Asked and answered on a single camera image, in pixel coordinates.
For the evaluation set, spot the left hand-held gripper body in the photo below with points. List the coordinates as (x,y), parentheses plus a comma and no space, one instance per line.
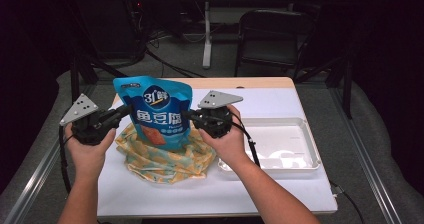
(88,127)

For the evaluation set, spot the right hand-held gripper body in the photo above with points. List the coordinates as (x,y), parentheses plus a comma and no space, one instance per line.
(215,120)

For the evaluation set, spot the blue snack packet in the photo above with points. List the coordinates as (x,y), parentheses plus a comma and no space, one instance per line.
(156,100)

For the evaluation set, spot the fruit print cloth bag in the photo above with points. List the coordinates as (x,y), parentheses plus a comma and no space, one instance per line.
(160,165)

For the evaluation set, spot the person's left hand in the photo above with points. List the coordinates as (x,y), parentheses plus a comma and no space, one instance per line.
(88,157)

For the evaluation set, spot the person's right hand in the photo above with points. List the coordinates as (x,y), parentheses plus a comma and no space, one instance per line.
(230,147)

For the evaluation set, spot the black metal stand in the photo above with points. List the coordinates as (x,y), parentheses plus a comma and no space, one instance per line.
(348,90)
(75,80)

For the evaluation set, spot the white plastic tray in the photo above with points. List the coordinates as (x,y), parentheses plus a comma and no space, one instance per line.
(283,140)

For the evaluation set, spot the black equipment cabinet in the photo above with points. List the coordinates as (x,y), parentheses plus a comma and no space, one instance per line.
(113,30)

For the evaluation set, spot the white desk leg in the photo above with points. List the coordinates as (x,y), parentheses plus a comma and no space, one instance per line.
(207,34)

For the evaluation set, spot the white table mat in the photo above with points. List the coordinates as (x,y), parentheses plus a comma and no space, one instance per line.
(166,197)

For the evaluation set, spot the aluminium floor rail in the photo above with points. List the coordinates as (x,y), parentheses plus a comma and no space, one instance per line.
(33,180)
(366,170)

